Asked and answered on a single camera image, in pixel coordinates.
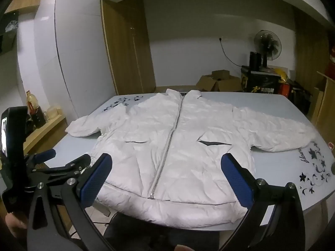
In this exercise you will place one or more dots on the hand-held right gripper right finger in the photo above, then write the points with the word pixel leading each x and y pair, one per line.
pixel 236 181

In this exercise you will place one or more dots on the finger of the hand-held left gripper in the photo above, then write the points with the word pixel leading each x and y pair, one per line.
pixel 45 154
pixel 76 164

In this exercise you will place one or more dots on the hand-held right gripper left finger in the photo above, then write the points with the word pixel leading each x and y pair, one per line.
pixel 96 181

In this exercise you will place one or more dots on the white puffer jacket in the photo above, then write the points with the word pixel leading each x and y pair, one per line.
pixel 196 136

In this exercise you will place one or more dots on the person's left hand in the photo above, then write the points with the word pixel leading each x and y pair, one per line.
pixel 14 223

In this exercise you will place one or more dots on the wooden side counter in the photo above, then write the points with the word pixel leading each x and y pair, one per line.
pixel 42 136

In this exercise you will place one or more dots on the dark sauce bottle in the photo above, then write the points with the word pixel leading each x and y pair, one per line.
pixel 38 119

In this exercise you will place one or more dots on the clear glass jar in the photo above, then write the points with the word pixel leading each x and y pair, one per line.
pixel 52 113

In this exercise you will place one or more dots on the plastic bottle with red label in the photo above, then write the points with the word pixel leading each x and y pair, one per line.
pixel 31 102

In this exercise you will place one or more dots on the person's dark trousers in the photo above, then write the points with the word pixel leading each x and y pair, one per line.
pixel 157 236

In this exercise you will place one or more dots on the large open cardboard box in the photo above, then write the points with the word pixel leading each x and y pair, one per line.
pixel 222 85

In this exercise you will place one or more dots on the black box with yellow print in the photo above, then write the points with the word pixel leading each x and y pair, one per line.
pixel 259 83

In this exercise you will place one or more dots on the red box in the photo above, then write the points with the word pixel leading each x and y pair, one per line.
pixel 285 89

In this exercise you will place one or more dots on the small cardboard box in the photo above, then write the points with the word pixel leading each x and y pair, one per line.
pixel 220 74

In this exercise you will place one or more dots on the yellow helmet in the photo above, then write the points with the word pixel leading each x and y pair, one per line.
pixel 281 74

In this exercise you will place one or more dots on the wooden rack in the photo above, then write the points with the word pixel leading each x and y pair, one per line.
pixel 325 104

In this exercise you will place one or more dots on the black cylinder container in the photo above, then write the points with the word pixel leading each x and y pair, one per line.
pixel 255 60

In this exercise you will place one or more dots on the black standing fan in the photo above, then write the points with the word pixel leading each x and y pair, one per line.
pixel 268 44

